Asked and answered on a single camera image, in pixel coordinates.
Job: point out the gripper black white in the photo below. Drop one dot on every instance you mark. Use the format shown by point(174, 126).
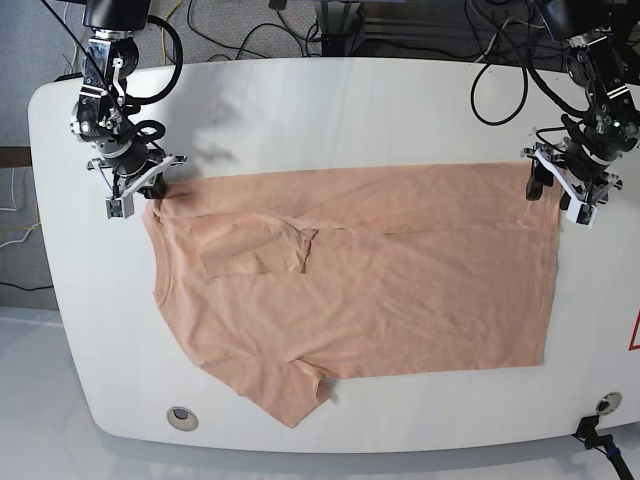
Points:
point(586, 185)
point(134, 169)

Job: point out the peach T-shirt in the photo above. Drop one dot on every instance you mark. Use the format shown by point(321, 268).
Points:
point(276, 283)

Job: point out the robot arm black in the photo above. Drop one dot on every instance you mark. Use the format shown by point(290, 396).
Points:
point(102, 114)
point(602, 132)

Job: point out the red warning sticker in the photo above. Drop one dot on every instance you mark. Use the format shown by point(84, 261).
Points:
point(634, 341)

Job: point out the right table grommet hole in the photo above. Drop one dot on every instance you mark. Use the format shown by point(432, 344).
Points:
point(609, 403)

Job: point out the table grommet hole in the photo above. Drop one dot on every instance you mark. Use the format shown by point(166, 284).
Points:
point(182, 419)
point(609, 403)

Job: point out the left table grommet hole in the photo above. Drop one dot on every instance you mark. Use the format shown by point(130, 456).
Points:
point(182, 419)

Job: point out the black clamp with cable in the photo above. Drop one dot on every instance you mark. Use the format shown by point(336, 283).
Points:
point(586, 433)

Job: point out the black aluminium frame base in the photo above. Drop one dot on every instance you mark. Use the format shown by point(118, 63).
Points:
point(339, 24)

